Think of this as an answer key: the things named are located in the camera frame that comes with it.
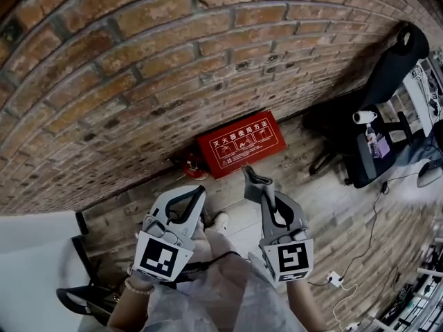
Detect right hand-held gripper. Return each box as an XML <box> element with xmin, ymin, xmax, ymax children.
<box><xmin>258</xmin><ymin>190</ymin><xmax>315</xmax><ymax>284</ymax></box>

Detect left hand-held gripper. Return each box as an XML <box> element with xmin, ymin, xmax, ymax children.
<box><xmin>132</xmin><ymin>184</ymin><xmax>208</xmax><ymax>284</ymax></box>

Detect grey wiping cloth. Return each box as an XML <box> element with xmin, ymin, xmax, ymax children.
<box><xmin>241</xmin><ymin>164</ymin><xmax>278</xmax><ymax>208</ymax></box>

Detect red fire extinguisher box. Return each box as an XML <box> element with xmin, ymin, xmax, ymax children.
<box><xmin>196</xmin><ymin>109</ymin><xmax>289</xmax><ymax>181</ymax></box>

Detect person's right forearm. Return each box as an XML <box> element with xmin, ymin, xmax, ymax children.
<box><xmin>284</xmin><ymin>279</ymin><xmax>322</xmax><ymax>332</ymax></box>

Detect person's left forearm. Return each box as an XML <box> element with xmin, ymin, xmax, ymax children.
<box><xmin>106</xmin><ymin>277</ymin><xmax>156</xmax><ymax>332</ymax></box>

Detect red fire extinguisher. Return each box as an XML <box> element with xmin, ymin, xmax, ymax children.
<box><xmin>181</xmin><ymin>149</ymin><xmax>210</xmax><ymax>181</ymax></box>

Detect person's white shoe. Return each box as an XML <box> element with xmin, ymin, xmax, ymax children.
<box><xmin>206</xmin><ymin>210</ymin><xmax>230</xmax><ymax>234</ymax></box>

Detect person's white trousers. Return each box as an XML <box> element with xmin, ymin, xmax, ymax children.
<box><xmin>191</xmin><ymin>219</ymin><xmax>251</xmax><ymax>280</ymax></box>

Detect person's white shirt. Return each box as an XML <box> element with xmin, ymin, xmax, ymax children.
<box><xmin>142</xmin><ymin>252</ymin><xmax>309</xmax><ymax>332</ymax></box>

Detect clear plastic bottle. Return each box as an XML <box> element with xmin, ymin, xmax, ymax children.
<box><xmin>364</xmin><ymin>122</ymin><xmax>381</xmax><ymax>158</ymax></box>

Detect purple packet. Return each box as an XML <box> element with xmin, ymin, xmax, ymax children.
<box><xmin>375</xmin><ymin>133</ymin><xmax>391</xmax><ymax>159</ymax></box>

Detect grey monitor base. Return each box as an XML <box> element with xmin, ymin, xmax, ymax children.
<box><xmin>416</xmin><ymin>157</ymin><xmax>443</xmax><ymax>188</ymax></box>

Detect white equipment rack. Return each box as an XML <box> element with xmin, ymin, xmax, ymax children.
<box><xmin>376</xmin><ymin>243</ymin><xmax>443</xmax><ymax>332</ymax></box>

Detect white table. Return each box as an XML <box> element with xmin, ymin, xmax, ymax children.
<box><xmin>0</xmin><ymin>210</ymin><xmax>91</xmax><ymax>332</ymax></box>

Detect black office chair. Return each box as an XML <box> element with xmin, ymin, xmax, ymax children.
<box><xmin>303</xmin><ymin>20</ymin><xmax>431</xmax><ymax>190</ymax></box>

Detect white shelf unit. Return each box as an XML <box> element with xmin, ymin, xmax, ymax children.
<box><xmin>390</xmin><ymin>56</ymin><xmax>443</xmax><ymax>135</ymax></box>

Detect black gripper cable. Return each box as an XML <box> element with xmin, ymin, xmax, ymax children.
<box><xmin>179</xmin><ymin>250</ymin><xmax>251</xmax><ymax>277</ymax></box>

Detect pale bead bracelet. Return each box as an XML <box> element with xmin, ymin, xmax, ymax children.
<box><xmin>123</xmin><ymin>276</ymin><xmax>156</xmax><ymax>295</ymax></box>

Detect black floor cable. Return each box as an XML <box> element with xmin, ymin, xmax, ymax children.
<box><xmin>307</xmin><ymin>180</ymin><xmax>390</xmax><ymax>287</ymax></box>

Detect white power cable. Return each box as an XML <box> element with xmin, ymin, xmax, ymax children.
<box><xmin>332</xmin><ymin>281</ymin><xmax>360</xmax><ymax>323</ymax></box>

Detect black table frame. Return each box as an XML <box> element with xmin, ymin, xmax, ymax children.
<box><xmin>56</xmin><ymin>211</ymin><xmax>123</xmax><ymax>325</ymax></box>

